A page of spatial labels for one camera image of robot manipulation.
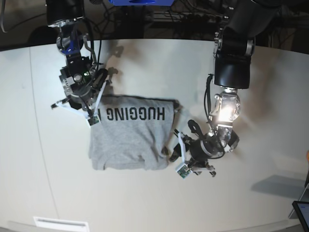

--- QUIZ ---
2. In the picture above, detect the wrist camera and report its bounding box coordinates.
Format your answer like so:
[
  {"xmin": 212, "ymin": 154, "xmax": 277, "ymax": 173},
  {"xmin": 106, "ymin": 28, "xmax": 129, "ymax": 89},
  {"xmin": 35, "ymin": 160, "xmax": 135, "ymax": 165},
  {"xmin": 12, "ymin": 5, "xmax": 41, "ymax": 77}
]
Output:
[
  {"xmin": 175, "ymin": 162, "xmax": 192, "ymax": 179},
  {"xmin": 87, "ymin": 115, "xmax": 100, "ymax": 127}
]

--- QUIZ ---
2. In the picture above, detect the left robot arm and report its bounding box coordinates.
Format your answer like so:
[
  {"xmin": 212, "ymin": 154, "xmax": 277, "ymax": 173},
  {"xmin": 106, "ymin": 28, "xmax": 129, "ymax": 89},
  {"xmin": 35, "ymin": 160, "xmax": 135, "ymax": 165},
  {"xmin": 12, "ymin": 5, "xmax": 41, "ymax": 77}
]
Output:
[{"xmin": 170, "ymin": 0, "xmax": 282, "ymax": 178}]

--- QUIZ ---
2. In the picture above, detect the black power strip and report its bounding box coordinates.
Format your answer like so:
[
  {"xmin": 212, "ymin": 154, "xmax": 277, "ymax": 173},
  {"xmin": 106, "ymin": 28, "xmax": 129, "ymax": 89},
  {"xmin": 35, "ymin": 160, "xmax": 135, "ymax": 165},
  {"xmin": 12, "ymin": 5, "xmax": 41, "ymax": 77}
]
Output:
[{"xmin": 151, "ymin": 12, "xmax": 223, "ymax": 23}]

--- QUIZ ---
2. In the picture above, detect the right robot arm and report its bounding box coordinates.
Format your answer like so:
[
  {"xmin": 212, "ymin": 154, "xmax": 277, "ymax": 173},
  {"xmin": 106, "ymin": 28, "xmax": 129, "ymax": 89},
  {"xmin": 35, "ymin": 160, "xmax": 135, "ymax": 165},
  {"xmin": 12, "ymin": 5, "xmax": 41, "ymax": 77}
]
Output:
[{"xmin": 46, "ymin": 0, "xmax": 110, "ymax": 128}]

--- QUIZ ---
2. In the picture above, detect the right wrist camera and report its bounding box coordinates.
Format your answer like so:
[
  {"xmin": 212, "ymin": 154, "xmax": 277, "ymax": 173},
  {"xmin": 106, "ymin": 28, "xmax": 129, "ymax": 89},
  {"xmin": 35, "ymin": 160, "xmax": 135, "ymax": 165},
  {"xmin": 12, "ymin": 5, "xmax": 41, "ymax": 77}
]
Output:
[{"xmin": 87, "ymin": 115, "xmax": 100, "ymax": 127}]

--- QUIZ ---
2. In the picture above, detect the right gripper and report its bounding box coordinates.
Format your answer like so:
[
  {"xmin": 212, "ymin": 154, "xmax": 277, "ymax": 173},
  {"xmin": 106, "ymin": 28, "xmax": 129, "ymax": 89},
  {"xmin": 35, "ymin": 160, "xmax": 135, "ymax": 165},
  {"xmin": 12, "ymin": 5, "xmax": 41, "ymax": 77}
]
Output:
[{"xmin": 51, "ymin": 69, "xmax": 109, "ymax": 120}]

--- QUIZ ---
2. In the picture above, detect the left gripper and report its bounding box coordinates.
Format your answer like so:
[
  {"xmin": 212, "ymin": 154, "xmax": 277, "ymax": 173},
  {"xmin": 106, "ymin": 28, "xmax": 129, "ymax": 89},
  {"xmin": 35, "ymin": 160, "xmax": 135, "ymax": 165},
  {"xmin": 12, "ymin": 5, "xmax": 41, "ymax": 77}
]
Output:
[{"xmin": 174, "ymin": 120, "xmax": 228, "ymax": 177}]

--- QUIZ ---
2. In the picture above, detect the grey T-shirt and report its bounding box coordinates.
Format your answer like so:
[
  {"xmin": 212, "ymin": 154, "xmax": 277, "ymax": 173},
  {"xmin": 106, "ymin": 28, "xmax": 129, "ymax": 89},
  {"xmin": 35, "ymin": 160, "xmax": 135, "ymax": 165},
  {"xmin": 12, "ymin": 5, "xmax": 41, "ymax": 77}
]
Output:
[{"xmin": 88, "ymin": 95, "xmax": 179, "ymax": 171}]

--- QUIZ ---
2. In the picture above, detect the white label strip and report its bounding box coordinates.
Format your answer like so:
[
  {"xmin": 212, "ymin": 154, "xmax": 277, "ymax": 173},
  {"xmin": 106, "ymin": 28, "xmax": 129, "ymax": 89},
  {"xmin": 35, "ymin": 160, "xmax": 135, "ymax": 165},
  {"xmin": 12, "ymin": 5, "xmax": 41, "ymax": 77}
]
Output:
[{"xmin": 33, "ymin": 217, "xmax": 90, "ymax": 232}]

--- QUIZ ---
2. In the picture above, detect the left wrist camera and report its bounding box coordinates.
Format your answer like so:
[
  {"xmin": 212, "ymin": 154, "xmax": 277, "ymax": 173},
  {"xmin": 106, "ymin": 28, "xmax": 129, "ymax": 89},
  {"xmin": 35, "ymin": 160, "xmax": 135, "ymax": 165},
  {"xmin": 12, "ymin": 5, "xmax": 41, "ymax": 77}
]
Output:
[{"xmin": 175, "ymin": 162, "xmax": 192, "ymax": 179}]

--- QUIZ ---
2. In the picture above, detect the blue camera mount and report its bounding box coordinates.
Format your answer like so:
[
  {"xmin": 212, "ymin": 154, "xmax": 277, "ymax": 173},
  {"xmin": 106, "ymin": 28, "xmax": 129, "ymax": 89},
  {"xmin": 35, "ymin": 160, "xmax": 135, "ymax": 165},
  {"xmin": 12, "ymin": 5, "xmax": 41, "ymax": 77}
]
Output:
[{"xmin": 109, "ymin": 0, "xmax": 174, "ymax": 6}]

